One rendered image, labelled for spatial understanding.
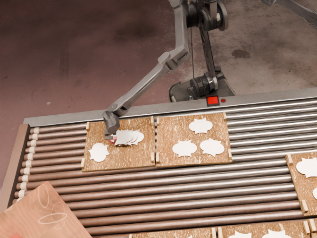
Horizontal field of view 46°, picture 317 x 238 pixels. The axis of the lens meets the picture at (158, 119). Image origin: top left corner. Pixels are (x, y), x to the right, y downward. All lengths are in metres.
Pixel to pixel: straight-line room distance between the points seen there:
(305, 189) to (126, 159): 0.94
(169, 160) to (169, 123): 0.26
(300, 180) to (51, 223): 1.23
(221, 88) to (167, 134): 1.32
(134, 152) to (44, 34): 3.09
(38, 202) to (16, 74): 2.69
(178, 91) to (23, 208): 1.88
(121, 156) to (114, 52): 2.35
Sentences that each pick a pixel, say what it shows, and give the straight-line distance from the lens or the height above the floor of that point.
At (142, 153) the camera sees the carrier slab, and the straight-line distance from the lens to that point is 2.11.
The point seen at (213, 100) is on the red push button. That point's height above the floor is 0.93.
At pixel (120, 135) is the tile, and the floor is 0.96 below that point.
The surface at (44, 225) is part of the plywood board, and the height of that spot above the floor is 1.04.
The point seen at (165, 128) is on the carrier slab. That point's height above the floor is 0.94.
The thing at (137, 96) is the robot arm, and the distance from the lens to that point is 1.99.
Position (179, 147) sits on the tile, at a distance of 2.10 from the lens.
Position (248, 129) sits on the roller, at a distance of 2.21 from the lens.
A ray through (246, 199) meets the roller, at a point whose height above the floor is 0.92.
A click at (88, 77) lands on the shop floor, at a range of 4.10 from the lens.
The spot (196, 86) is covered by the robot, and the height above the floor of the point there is 0.40.
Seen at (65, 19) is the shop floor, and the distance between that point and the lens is 5.10.
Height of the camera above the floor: 2.63
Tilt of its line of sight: 49 degrees down
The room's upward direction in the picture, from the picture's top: 10 degrees counter-clockwise
